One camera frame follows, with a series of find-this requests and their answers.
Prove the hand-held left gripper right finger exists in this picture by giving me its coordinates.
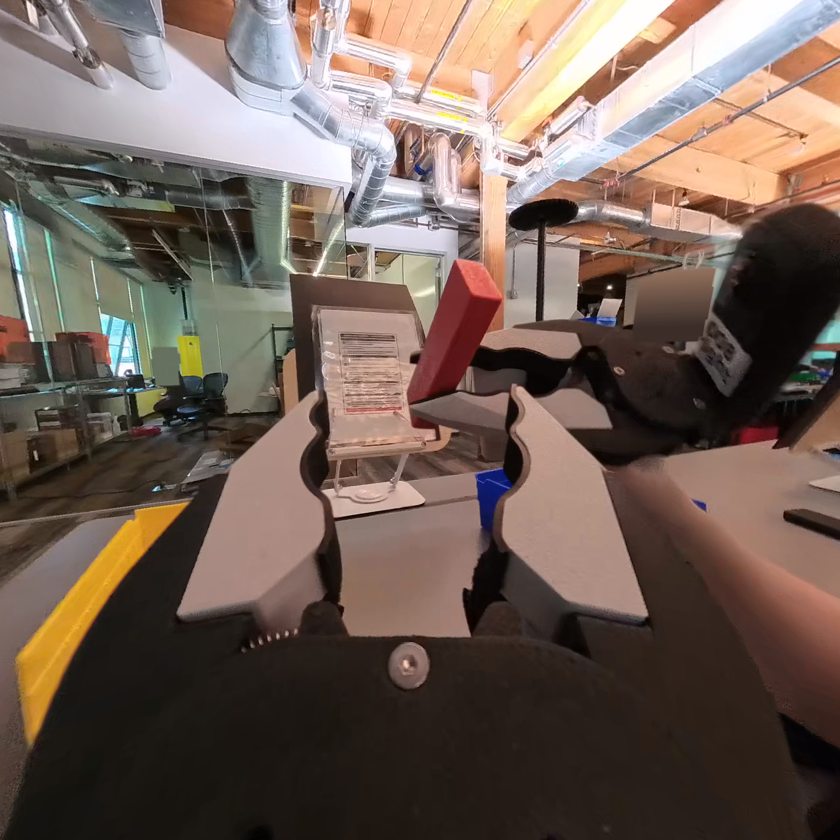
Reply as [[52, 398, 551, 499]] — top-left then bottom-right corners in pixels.
[[462, 385, 652, 634]]

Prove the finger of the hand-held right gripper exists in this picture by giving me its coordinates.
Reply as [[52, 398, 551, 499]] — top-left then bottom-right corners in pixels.
[[410, 387, 614, 462], [410, 320, 599, 395]]

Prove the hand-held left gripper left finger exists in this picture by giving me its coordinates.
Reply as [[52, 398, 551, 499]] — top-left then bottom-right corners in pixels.
[[176, 390, 343, 637]]

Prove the red rectangular block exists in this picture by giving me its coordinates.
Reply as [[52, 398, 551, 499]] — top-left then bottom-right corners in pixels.
[[407, 259, 504, 403]]

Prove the person's right forearm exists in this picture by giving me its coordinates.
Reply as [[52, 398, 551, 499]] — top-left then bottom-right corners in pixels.
[[613, 456, 840, 746]]

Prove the blue plastic bin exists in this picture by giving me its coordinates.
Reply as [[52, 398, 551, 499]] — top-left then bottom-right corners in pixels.
[[476, 469, 708, 531]]

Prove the clear acrylic sign stand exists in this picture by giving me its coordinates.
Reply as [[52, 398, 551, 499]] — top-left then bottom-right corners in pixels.
[[317, 305, 442, 521]]

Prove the black floor lamp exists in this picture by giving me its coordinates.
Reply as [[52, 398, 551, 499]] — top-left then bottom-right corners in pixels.
[[508, 199, 580, 322]]

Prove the black office chair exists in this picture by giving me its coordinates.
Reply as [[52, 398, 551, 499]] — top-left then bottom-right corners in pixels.
[[177, 371, 229, 439], [154, 377, 191, 427]]

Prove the cardboard panel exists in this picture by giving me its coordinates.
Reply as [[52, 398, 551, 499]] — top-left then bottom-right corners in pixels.
[[774, 364, 840, 455]]

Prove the dark brown board stand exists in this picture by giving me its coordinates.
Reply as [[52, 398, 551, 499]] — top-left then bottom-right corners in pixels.
[[281, 273, 454, 460]]

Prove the yellow plastic bin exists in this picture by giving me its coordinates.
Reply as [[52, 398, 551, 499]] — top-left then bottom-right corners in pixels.
[[16, 502, 191, 746]]

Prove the black phone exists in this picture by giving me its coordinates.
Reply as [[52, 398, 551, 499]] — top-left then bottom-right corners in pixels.
[[783, 507, 840, 540]]

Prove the metal shelving rack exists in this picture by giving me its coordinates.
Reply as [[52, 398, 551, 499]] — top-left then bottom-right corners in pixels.
[[0, 315, 132, 501]]

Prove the long ceiling light fixture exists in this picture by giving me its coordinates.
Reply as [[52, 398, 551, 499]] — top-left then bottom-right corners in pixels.
[[491, 0, 677, 142]]

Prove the wooden support post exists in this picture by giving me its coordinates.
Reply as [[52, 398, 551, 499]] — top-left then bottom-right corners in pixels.
[[479, 169, 510, 330]]

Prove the silver ventilation duct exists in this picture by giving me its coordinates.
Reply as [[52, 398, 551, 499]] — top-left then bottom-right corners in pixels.
[[226, 0, 399, 225]]

